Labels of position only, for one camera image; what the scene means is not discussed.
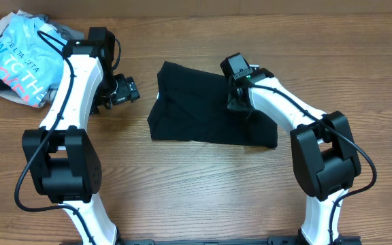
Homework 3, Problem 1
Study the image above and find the grey folded garment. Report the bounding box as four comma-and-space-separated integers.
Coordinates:
0, 14, 85, 107

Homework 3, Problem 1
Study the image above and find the light blue printed t-shirt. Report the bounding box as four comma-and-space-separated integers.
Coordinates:
0, 15, 67, 108

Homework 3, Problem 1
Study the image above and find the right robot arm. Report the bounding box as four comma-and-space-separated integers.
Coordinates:
220, 53, 361, 244

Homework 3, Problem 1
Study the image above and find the black t-shirt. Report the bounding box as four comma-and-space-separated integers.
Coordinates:
147, 61, 278, 148

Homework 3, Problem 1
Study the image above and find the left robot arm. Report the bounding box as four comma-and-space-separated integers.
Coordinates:
14, 27, 140, 244

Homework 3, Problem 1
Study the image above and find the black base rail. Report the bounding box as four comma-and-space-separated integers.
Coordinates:
59, 234, 363, 245

